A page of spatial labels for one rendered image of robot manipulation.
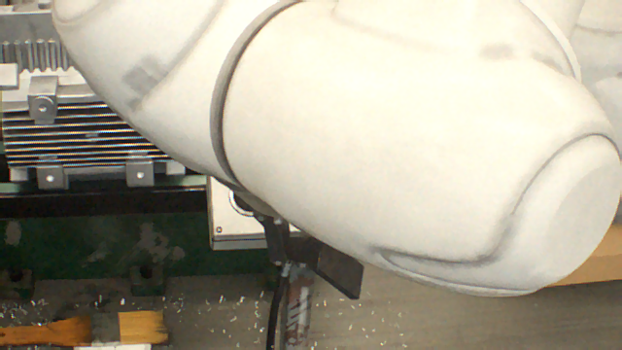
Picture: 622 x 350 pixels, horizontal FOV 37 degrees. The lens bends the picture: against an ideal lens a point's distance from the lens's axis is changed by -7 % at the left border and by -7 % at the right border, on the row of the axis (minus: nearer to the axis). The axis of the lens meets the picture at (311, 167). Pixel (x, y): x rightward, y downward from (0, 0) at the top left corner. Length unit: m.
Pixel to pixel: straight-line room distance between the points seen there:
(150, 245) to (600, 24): 0.58
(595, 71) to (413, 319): 0.35
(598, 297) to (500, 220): 0.86
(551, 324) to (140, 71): 0.79
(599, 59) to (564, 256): 0.73
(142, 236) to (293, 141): 0.73
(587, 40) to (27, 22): 0.62
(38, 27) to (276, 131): 0.62
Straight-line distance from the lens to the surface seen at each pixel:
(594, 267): 1.22
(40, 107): 0.99
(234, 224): 0.84
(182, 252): 1.14
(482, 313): 1.15
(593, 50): 1.11
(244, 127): 0.43
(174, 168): 1.06
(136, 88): 0.47
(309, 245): 0.72
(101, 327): 1.10
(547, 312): 1.18
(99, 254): 1.14
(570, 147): 0.37
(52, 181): 1.05
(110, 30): 0.45
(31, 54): 1.02
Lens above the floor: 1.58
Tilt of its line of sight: 35 degrees down
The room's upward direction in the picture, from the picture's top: 4 degrees clockwise
